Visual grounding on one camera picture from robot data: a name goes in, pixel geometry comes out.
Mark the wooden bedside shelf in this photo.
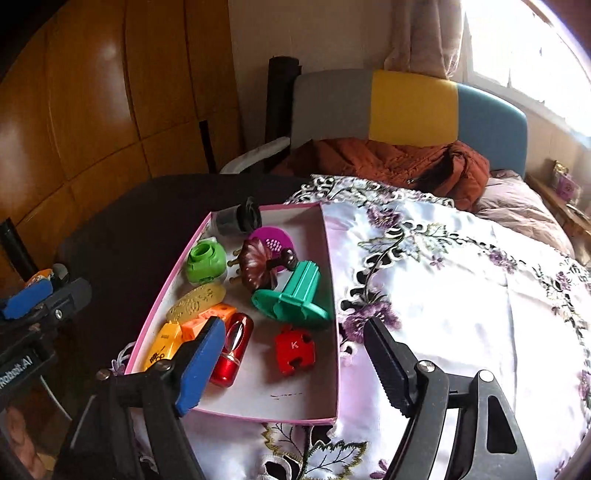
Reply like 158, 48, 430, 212
526, 173, 591, 268

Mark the beige curtain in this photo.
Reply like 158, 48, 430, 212
383, 0, 467, 80

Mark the rust brown padded jacket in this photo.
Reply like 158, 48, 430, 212
272, 137, 491, 213

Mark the white floral tablecloth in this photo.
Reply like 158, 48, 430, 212
111, 174, 591, 480

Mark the green round plastic container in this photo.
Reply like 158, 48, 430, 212
186, 236, 229, 285

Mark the purple printed box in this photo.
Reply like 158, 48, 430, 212
551, 161, 580, 201

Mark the wooden wardrobe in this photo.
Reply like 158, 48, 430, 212
0, 0, 245, 278

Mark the yellow oval plastic case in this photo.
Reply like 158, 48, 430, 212
165, 283, 227, 324

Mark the pale pink quilt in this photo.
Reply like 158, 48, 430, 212
473, 170, 575, 259

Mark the black rolled mat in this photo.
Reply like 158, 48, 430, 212
265, 55, 303, 144

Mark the pink and white shallow box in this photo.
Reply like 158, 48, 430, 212
124, 202, 341, 425

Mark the bright window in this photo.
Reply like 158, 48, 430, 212
462, 0, 591, 148

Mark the brown wooden head massager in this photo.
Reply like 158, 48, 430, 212
228, 239, 298, 292

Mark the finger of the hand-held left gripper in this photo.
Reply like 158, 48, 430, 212
28, 277, 93, 330
0, 279, 54, 320

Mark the grey yellow blue headboard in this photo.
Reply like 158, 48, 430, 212
290, 69, 528, 178

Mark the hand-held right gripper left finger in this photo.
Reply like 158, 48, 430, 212
53, 316, 227, 480

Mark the white and orange snack bag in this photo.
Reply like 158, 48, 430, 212
25, 268, 54, 289

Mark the orange and yellow plastic tool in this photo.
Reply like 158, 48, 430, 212
143, 302, 237, 372

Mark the black tube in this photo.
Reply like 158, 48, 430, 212
0, 219, 40, 282

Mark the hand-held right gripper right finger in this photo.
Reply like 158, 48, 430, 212
364, 316, 539, 480

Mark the white curved armrest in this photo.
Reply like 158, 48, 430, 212
219, 136, 291, 175

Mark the teal green plastic holder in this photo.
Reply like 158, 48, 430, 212
252, 260, 332, 329

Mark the magenta round plastic disc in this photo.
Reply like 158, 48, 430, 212
245, 225, 294, 273

